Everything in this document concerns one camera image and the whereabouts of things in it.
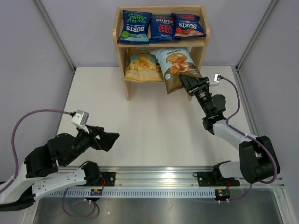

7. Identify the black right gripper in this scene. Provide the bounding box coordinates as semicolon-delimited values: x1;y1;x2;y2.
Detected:
180;75;212;115

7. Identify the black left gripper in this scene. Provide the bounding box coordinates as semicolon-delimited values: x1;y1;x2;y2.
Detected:
63;124;120;166

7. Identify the light blue cassava chips bag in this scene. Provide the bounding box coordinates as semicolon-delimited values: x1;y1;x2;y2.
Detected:
150;47;202;94

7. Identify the tan kettle chips bag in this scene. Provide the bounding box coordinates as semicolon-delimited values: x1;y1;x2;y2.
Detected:
123;47;164;83

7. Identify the blue spicy chilli bag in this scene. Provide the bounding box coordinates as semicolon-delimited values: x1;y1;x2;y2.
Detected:
149;15;180;43
171;14;206;38

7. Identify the blue spicy chilli bag front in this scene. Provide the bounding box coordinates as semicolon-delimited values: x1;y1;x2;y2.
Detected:
149;15;180;43

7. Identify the blue sea salt vinegar bag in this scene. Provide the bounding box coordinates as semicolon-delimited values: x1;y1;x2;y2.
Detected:
118;10;152;44

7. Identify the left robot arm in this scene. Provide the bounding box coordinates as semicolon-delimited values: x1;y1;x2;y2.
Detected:
0;126;120;211

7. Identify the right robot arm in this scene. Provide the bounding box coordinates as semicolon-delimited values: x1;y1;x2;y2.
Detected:
179;75;280;185

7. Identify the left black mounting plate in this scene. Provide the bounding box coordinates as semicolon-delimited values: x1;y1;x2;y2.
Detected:
95;171;116;187

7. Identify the black mounting plate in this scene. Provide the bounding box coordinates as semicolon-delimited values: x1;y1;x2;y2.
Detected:
193;171;240;187
95;171;116;187

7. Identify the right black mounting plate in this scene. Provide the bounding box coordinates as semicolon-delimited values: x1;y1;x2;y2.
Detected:
193;171;240;187

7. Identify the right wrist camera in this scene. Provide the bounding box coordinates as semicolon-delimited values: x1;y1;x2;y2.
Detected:
209;73;223;85

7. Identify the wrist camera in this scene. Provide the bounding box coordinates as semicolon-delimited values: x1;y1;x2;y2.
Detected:
209;73;223;85
71;110;89;133

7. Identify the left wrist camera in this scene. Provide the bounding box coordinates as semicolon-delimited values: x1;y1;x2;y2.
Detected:
71;110;89;133

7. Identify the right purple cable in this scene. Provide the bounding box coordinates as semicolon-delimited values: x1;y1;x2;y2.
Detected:
221;77;281;203

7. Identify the purple cable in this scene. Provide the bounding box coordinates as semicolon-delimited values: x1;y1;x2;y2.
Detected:
221;77;281;203
0;108;99;219

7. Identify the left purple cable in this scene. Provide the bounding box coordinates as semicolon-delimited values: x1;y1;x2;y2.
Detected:
0;108;99;219

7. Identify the white slotted cable duct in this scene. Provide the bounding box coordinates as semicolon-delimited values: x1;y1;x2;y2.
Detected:
62;188;217;198

